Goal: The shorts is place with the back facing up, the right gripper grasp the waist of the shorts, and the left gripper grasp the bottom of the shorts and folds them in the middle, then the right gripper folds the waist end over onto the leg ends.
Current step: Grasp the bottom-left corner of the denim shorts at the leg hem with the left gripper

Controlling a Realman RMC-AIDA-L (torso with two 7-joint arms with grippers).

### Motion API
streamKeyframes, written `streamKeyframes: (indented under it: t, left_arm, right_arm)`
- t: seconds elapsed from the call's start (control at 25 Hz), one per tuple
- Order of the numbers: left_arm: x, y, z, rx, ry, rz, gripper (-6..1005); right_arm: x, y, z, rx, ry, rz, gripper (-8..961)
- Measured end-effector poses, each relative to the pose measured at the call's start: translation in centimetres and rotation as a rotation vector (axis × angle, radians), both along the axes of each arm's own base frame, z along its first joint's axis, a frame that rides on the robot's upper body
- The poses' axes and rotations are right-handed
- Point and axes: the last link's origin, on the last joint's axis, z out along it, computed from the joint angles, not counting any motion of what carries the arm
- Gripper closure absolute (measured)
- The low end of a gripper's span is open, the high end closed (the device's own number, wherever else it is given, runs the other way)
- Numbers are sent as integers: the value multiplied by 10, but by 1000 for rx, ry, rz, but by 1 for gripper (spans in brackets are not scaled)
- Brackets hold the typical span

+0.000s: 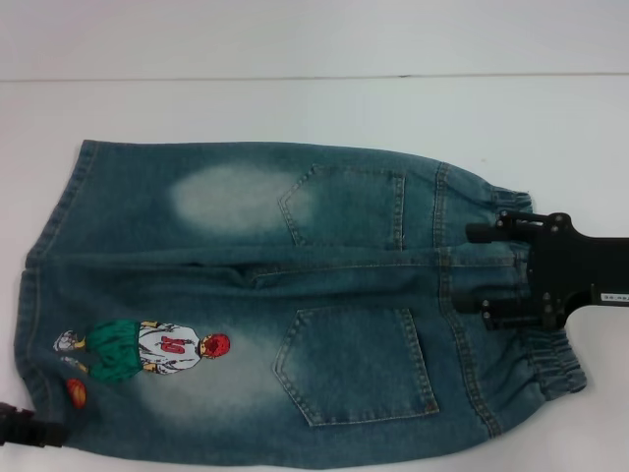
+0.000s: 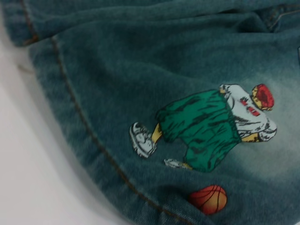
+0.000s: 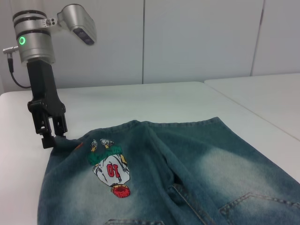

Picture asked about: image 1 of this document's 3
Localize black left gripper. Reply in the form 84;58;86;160
0;400;66;451

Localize blue denim shorts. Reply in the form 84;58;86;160
12;139;590;451

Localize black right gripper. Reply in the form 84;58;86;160
451;209;629;331

